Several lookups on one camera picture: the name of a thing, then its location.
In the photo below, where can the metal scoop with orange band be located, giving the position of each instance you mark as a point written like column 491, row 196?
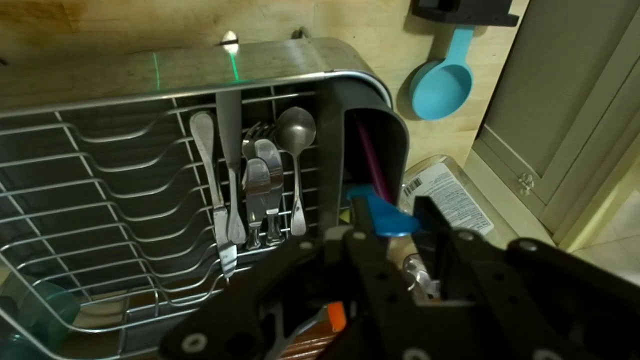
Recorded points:
column 336, row 317

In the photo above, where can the teal plastic cup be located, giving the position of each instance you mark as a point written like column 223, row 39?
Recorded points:
column 32, row 320

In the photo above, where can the steel and gray dish rack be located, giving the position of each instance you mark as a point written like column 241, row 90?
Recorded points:
column 132, row 67

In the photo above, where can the dark gray utensil caddy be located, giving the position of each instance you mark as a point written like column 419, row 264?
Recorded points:
column 330, row 133

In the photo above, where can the metal table knife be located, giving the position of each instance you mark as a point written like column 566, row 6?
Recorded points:
column 230, row 126

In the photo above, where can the blue measuring scoop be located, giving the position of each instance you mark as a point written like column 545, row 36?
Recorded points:
column 441, row 90

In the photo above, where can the black plastic block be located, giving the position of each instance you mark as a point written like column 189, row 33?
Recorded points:
column 467, row 10

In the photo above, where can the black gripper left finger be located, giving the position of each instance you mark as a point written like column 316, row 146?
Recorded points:
column 321, row 287

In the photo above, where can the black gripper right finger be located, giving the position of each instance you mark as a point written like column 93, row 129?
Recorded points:
column 533, row 306

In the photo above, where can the pink plastic utensil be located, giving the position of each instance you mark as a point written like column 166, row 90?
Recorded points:
column 371, row 152

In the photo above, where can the blue plastic knife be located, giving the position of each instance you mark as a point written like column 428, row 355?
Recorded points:
column 393, row 221

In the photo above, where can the cream drawer cabinet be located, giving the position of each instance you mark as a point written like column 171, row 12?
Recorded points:
column 572, row 101

